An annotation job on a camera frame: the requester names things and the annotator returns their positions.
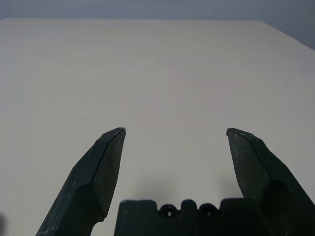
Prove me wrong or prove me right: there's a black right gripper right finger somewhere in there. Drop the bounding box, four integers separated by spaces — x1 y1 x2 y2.
225 127 315 236

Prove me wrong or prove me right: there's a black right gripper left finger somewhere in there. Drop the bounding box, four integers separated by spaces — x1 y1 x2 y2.
35 127 126 236

